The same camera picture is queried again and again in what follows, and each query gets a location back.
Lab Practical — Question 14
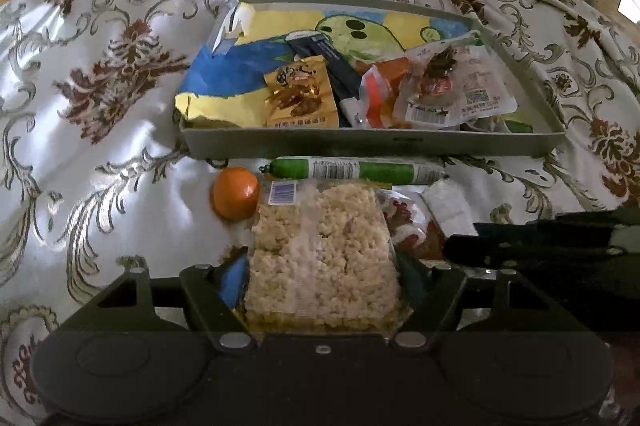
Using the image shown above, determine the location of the green wrapped sausage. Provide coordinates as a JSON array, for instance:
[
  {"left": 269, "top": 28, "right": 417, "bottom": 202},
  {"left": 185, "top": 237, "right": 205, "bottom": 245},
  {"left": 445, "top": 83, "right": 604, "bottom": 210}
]
[{"left": 258, "top": 156, "right": 449, "bottom": 187}]

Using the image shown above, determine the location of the orange mandarin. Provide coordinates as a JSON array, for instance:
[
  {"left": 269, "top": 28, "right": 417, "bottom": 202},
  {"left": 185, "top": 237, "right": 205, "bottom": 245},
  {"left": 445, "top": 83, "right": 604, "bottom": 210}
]
[{"left": 212, "top": 167, "right": 261, "bottom": 221}]

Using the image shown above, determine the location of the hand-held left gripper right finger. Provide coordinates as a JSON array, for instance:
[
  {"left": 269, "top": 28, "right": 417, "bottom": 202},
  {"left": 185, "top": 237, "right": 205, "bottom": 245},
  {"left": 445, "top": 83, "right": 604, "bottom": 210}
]
[{"left": 387, "top": 251, "right": 601, "bottom": 351}]

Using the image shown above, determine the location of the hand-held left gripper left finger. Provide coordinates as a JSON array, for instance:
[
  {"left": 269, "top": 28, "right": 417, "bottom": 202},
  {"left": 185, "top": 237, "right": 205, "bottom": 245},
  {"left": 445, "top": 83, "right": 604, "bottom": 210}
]
[{"left": 57, "top": 246, "right": 258, "bottom": 352}]

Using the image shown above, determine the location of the white snack packet with barcode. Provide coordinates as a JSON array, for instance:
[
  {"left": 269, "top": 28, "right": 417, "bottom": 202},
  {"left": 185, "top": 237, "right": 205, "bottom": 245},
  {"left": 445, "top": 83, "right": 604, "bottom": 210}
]
[{"left": 392, "top": 43, "right": 519, "bottom": 130}]

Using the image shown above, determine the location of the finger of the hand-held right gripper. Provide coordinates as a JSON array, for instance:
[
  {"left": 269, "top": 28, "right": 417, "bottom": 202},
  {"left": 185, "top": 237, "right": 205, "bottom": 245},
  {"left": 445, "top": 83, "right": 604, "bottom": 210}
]
[
  {"left": 472, "top": 207, "right": 640, "bottom": 247},
  {"left": 442, "top": 233, "right": 628, "bottom": 271}
]

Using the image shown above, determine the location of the clear puffed rice cake packet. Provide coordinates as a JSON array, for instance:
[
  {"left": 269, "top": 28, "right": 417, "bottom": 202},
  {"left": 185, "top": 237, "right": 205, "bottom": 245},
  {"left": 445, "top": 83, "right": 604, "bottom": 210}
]
[{"left": 242, "top": 180, "right": 416, "bottom": 335}]

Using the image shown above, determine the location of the grey tray with painted liner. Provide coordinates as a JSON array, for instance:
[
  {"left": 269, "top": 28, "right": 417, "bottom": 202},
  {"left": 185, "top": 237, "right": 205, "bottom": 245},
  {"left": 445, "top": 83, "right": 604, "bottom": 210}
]
[{"left": 172, "top": 0, "right": 568, "bottom": 161}]

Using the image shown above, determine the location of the dark blue packet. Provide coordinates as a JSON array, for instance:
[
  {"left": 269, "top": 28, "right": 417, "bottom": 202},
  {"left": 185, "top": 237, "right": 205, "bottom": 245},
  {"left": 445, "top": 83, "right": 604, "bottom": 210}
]
[{"left": 285, "top": 32, "right": 364, "bottom": 127}]

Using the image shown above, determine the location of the brown snack packet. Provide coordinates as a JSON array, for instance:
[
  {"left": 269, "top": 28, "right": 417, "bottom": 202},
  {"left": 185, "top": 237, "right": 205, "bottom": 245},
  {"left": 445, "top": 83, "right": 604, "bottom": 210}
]
[{"left": 262, "top": 54, "right": 342, "bottom": 130}]

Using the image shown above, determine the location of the white plastic packet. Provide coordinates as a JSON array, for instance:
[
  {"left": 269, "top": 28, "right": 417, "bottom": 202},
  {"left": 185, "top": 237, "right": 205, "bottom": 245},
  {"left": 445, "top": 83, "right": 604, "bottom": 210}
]
[{"left": 422, "top": 178, "right": 479, "bottom": 237}]

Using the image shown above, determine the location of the red and white snack packet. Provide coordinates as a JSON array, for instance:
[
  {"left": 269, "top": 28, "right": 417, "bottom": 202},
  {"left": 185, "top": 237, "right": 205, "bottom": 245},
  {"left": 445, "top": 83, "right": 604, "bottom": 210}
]
[{"left": 377, "top": 188, "right": 449, "bottom": 263}]

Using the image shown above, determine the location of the orange snack packet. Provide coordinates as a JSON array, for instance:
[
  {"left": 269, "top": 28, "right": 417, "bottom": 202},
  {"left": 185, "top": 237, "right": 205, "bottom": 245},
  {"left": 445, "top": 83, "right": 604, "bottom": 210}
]
[{"left": 357, "top": 56, "right": 417, "bottom": 130}]

